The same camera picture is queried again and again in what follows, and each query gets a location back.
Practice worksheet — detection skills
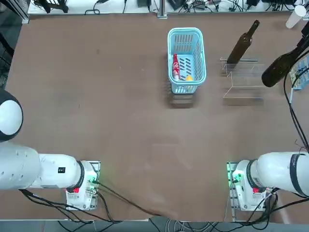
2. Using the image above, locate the brown high-shoulder wine bottle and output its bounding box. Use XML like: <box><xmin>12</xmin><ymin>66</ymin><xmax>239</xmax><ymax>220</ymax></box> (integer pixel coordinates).
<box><xmin>226</xmin><ymin>20</ymin><xmax>261</xmax><ymax>64</ymax></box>

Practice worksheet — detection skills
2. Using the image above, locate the aluminium frame post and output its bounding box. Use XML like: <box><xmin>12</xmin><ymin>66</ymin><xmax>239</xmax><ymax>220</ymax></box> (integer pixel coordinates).
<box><xmin>156</xmin><ymin>0</ymin><xmax>168</xmax><ymax>19</ymax></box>
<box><xmin>14</xmin><ymin>0</ymin><xmax>30</xmax><ymax>24</ymax></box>

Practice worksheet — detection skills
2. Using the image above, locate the red cola bottle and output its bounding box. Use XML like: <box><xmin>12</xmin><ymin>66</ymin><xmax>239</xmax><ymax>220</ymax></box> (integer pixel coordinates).
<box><xmin>171</xmin><ymin>53</ymin><xmax>181</xmax><ymax>81</ymax></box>

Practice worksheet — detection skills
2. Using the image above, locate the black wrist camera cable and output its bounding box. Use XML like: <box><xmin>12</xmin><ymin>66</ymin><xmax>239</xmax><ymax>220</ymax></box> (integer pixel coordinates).
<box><xmin>282</xmin><ymin>48</ymin><xmax>309</xmax><ymax>156</ymax></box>

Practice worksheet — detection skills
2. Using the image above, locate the white paper cup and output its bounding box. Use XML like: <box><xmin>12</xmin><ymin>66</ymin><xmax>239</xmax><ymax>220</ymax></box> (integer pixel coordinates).
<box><xmin>285</xmin><ymin>5</ymin><xmax>308</xmax><ymax>29</ymax></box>

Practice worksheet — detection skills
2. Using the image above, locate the blue printed packet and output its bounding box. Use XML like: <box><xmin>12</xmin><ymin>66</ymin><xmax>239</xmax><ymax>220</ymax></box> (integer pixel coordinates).
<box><xmin>289</xmin><ymin>58</ymin><xmax>309</xmax><ymax>91</ymax></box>

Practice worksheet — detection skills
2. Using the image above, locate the light blue plastic basket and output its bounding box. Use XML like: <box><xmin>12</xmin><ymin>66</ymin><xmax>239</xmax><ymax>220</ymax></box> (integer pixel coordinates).
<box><xmin>167</xmin><ymin>27</ymin><xmax>207</xmax><ymax>95</ymax></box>

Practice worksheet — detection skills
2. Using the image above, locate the brown sloped-shoulder wine bottle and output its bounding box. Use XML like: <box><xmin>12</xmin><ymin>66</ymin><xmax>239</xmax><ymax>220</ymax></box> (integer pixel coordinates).
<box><xmin>261</xmin><ymin>45</ymin><xmax>302</xmax><ymax>88</ymax></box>

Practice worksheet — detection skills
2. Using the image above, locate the black tripod stand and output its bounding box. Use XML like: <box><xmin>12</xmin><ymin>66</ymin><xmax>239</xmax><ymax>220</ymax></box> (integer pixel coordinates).
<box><xmin>33</xmin><ymin>0</ymin><xmax>70</xmax><ymax>14</ymax></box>

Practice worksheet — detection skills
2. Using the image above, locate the clear acrylic stepped shelf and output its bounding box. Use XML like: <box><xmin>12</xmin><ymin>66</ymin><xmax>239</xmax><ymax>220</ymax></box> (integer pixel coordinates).
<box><xmin>220</xmin><ymin>57</ymin><xmax>265</xmax><ymax>100</ymax></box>

